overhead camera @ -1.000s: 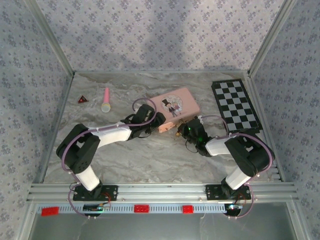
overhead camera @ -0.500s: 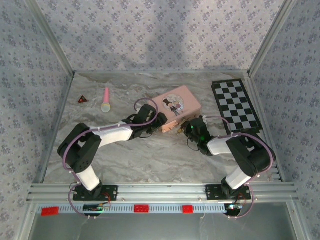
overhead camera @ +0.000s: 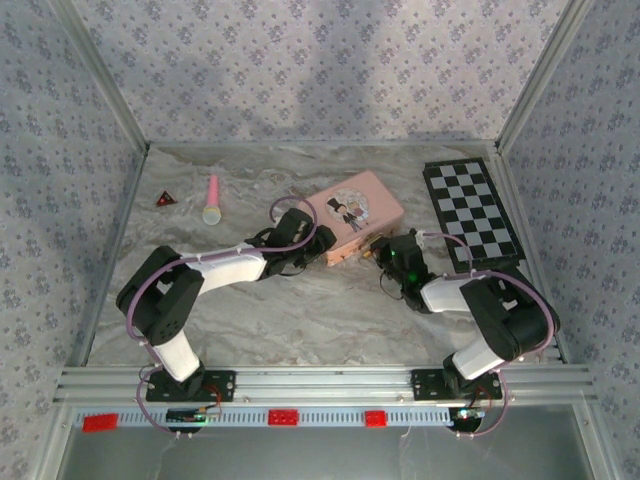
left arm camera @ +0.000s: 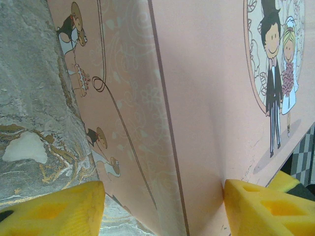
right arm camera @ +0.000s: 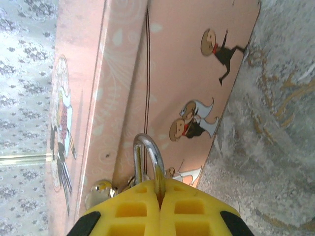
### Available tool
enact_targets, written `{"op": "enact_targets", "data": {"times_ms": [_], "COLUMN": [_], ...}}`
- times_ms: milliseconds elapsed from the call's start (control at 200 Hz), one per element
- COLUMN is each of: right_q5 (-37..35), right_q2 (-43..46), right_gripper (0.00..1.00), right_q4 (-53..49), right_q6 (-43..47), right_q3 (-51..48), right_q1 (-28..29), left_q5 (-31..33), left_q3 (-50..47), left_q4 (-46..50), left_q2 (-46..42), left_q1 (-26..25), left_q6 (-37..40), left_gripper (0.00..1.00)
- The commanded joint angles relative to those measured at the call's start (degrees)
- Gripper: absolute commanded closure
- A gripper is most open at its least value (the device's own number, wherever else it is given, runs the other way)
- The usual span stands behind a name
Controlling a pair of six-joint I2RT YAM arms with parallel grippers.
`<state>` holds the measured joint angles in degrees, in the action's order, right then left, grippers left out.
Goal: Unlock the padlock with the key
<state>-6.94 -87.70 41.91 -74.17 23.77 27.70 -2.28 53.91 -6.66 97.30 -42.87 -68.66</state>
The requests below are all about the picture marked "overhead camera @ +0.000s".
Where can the pink tin box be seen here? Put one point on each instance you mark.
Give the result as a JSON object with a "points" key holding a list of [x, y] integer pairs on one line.
{"points": [[370, 200]]}

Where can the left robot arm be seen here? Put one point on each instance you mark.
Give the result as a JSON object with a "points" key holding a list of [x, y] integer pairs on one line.
{"points": [[175, 350]]}

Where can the pink toy microphone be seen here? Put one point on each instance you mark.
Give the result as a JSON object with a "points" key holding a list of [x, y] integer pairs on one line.
{"points": [[212, 212]]}

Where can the black grey chessboard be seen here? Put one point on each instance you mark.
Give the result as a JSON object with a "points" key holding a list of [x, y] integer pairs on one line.
{"points": [[470, 205]]}

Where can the black red triangular badge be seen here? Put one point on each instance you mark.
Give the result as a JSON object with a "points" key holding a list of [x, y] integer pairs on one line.
{"points": [[165, 200]]}

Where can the red toy brick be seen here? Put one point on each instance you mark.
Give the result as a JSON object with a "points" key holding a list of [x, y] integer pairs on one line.
{"points": [[376, 419], [100, 423], [283, 417]]}

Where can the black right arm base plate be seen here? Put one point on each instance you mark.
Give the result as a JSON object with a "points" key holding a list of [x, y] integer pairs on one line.
{"points": [[425, 382]]}

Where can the aluminium frame rail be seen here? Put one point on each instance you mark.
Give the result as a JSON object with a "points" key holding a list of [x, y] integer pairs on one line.
{"points": [[525, 240], [115, 240], [320, 382]]}

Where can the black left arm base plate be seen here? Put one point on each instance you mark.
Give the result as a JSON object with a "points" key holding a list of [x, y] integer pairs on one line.
{"points": [[220, 385]]}

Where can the aluminium frame post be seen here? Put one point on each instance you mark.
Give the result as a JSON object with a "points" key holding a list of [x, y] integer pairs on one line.
{"points": [[100, 75], [545, 75]]}

